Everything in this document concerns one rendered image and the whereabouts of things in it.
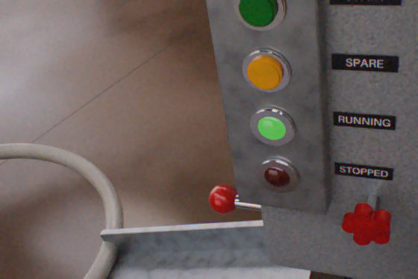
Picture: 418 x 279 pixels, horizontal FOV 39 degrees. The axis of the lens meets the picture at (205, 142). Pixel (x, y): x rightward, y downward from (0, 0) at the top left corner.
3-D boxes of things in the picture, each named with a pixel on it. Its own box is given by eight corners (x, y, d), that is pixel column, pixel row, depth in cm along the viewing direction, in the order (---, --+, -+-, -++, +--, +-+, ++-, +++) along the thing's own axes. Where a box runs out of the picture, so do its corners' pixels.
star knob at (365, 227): (394, 214, 51) (396, 180, 49) (388, 252, 48) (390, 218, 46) (349, 208, 52) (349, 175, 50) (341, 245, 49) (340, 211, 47)
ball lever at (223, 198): (285, 207, 62) (282, 184, 60) (277, 229, 60) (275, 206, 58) (216, 198, 65) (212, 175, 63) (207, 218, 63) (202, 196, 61)
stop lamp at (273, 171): (294, 182, 50) (292, 160, 49) (290, 193, 49) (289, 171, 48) (267, 178, 51) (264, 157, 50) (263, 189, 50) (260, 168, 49)
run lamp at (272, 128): (290, 134, 47) (288, 110, 46) (286, 145, 46) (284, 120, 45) (261, 131, 48) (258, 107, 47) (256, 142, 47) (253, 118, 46)
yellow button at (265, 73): (286, 84, 44) (284, 53, 42) (282, 92, 43) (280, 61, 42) (252, 82, 45) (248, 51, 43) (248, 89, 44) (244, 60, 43)
